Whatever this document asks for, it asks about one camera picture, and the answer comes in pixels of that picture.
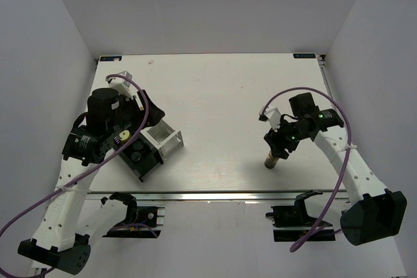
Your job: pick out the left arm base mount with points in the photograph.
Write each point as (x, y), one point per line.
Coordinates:
(140, 222)

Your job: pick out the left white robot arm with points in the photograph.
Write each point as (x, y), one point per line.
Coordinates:
(62, 240)

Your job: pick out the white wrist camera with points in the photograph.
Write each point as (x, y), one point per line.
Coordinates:
(122, 84)
(272, 115)

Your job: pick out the left blue corner sticker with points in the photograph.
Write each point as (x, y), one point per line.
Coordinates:
(115, 58)

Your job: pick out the yellow band spice bottle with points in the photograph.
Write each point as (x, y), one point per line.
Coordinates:
(271, 161)

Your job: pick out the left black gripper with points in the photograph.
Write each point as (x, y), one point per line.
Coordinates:
(133, 103)

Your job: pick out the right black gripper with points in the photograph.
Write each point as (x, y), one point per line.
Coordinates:
(274, 138)

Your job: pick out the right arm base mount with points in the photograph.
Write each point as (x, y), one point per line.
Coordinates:
(291, 221)

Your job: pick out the black cap spice jar front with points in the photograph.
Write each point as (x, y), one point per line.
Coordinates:
(135, 157)

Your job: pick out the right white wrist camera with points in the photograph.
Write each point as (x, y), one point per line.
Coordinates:
(272, 115)

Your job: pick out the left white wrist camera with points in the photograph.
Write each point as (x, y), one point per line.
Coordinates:
(122, 84)

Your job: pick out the black cap spice jar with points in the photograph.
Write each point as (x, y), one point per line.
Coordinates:
(137, 145)
(135, 157)

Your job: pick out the black organizer box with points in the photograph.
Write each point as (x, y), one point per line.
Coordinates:
(141, 157)

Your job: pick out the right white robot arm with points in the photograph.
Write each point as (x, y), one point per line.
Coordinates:
(361, 207)

